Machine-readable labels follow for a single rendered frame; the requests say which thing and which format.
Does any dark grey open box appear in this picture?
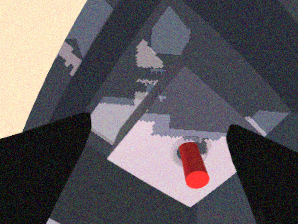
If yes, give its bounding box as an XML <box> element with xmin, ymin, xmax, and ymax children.
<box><xmin>23</xmin><ymin>0</ymin><xmax>298</xmax><ymax>224</ymax></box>

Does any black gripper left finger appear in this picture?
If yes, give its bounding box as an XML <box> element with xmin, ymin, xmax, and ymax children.
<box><xmin>0</xmin><ymin>112</ymin><xmax>92</xmax><ymax>224</ymax></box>

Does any dark red peg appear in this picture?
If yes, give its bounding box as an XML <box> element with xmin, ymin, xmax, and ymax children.
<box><xmin>180</xmin><ymin>143</ymin><xmax>209</xmax><ymax>189</ymax></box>

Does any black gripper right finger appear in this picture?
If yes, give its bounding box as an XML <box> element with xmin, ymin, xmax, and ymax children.
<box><xmin>226</xmin><ymin>124</ymin><xmax>298</xmax><ymax>224</ymax></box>

